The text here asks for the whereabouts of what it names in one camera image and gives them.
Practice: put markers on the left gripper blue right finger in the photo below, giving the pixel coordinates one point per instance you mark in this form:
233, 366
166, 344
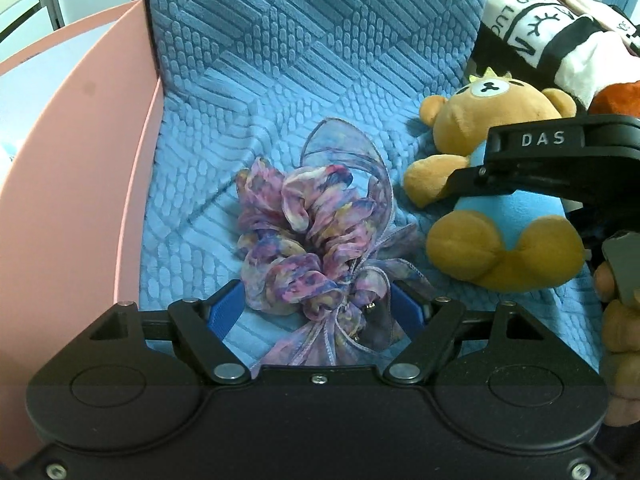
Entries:
431, 327

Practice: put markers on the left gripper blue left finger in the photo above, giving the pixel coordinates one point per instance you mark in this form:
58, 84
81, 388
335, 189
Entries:
198, 328

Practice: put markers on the brown teddy bear blue shirt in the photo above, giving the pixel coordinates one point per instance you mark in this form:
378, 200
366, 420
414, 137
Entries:
497, 236

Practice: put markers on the purple pink fabric scrunchie bow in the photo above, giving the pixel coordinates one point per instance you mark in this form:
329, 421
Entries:
320, 240

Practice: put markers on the right human hand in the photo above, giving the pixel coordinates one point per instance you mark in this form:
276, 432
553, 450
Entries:
619, 366

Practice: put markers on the white orange patterned blanket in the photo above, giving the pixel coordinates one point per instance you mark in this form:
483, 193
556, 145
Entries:
584, 47

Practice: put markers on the pink cardboard storage box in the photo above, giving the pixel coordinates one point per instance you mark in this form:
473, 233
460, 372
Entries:
83, 107

